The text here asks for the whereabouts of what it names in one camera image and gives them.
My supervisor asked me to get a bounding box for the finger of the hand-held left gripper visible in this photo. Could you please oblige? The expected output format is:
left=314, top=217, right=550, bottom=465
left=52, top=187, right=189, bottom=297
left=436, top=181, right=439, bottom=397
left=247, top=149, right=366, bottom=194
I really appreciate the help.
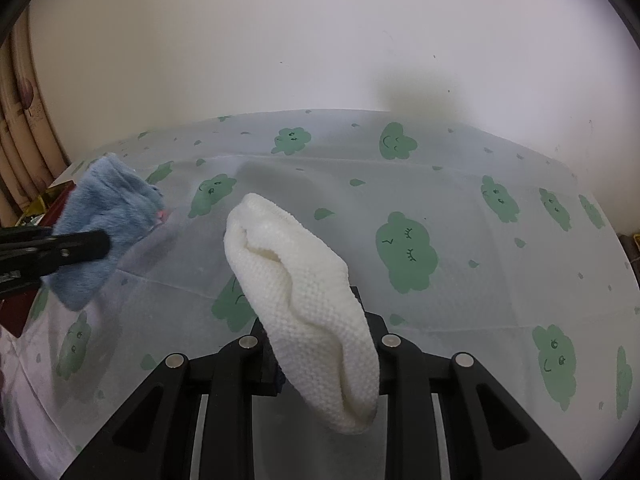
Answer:
left=0, top=225, right=111, bottom=281

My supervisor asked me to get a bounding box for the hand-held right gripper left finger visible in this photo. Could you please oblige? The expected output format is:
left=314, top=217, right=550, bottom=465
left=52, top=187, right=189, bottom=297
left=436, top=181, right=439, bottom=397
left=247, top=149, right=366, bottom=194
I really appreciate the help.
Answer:
left=60, top=317, right=286, bottom=480

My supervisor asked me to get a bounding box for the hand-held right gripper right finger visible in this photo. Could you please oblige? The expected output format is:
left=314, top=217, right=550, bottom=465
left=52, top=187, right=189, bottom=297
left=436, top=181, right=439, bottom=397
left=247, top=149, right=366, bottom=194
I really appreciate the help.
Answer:
left=350, top=285, right=583, bottom=480

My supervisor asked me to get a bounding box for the blue fuzzy sock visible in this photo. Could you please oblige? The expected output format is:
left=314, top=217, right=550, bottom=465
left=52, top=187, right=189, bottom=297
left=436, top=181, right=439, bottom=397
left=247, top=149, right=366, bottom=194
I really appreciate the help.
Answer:
left=44, top=155, right=167, bottom=311

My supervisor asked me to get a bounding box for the white knitted sock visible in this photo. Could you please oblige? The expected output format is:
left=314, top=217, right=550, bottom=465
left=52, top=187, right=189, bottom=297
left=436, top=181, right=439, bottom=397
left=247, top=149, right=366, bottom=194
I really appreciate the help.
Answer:
left=222, top=192, right=381, bottom=435

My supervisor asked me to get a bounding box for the dark red candy box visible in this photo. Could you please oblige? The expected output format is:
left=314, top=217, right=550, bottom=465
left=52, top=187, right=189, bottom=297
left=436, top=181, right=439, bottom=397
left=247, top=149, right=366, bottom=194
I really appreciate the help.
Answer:
left=0, top=192, right=76, bottom=338

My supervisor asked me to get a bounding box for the gold tin box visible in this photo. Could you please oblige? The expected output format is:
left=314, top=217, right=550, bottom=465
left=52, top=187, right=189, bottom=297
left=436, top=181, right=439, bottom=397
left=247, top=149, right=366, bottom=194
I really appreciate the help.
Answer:
left=15, top=186, right=76, bottom=226

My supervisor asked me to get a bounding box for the beige patterned curtain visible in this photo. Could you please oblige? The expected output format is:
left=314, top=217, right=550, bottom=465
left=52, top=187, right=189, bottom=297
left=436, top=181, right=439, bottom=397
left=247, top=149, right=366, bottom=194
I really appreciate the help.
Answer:
left=0, top=25, right=71, bottom=228

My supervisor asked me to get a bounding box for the dark floral cushion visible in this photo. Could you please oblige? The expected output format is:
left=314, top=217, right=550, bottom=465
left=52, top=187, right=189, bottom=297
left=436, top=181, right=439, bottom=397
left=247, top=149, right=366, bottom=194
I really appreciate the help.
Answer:
left=620, top=232, right=640, bottom=276

